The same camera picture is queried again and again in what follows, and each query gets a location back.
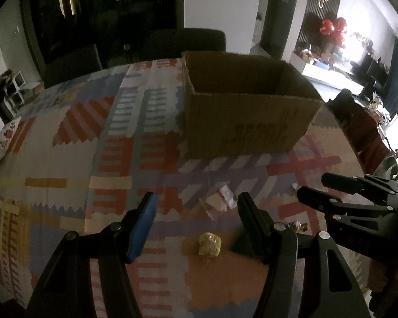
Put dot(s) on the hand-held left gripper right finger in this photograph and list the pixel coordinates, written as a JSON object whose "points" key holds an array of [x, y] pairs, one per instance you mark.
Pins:
{"points": [[252, 225]]}

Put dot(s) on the dark glass sliding door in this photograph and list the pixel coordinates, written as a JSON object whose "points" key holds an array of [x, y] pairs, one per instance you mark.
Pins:
{"points": [[102, 13]]}

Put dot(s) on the brown cardboard box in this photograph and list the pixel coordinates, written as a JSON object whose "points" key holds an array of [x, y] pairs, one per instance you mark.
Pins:
{"points": [[248, 129]]}

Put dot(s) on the dark interior door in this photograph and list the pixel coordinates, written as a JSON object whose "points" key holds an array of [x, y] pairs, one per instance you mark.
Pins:
{"points": [[280, 16]]}

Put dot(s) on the black television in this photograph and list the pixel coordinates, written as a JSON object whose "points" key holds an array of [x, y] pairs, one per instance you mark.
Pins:
{"points": [[378, 72]]}

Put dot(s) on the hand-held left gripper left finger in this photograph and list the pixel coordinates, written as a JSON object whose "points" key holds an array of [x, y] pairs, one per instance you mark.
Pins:
{"points": [[142, 228]]}

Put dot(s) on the dark dining chair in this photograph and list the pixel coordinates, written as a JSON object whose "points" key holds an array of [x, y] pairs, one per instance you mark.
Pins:
{"points": [[185, 44], [73, 66]]}

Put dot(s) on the golden wrapped candy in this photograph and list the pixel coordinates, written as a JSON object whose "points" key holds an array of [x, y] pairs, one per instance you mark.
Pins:
{"points": [[297, 227]]}

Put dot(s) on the patterned colourful tablecloth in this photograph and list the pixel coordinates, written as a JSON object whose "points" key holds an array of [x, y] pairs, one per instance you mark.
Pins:
{"points": [[69, 145]]}

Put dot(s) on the black bag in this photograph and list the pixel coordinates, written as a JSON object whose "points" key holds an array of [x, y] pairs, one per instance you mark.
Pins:
{"points": [[4, 86]]}

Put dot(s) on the white cubby shelf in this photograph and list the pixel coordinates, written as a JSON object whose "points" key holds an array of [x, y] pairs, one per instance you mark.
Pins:
{"points": [[18, 86]]}

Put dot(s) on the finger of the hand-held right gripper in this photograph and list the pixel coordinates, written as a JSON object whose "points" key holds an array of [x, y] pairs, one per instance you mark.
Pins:
{"points": [[321, 202], [351, 183]]}

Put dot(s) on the floral pouch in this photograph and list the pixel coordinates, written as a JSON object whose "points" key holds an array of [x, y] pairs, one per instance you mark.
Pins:
{"points": [[6, 139]]}

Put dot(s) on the clear white snack packet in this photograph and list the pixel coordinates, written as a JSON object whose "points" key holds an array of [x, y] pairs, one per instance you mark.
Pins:
{"points": [[219, 202]]}

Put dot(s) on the white low cabinet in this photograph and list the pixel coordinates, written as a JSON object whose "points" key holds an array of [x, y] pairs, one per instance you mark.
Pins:
{"points": [[321, 73]]}

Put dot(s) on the red foil balloons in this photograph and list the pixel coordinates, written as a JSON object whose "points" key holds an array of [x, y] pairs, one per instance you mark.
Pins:
{"points": [[333, 29]]}

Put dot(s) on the yellow snack packet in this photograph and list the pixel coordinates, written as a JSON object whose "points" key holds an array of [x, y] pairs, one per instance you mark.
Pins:
{"points": [[210, 245]]}

